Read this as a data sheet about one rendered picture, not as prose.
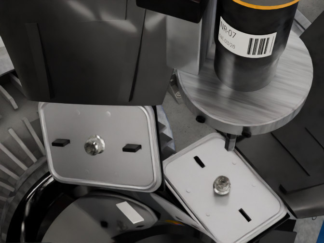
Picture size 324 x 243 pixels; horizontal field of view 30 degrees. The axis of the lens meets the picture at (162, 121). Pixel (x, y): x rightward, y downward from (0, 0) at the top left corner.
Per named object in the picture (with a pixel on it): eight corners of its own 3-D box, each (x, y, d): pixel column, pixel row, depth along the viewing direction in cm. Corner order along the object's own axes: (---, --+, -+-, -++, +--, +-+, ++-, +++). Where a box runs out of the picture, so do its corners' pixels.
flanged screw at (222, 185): (227, 184, 47) (229, 171, 45) (230, 201, 47) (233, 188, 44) (210, 187, 47) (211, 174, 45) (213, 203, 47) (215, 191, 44)
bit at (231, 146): (219, 151, 40) (225, 113, 35) (224, 137, 40) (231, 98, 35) (234, 156, 39) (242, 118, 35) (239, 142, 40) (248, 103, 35)
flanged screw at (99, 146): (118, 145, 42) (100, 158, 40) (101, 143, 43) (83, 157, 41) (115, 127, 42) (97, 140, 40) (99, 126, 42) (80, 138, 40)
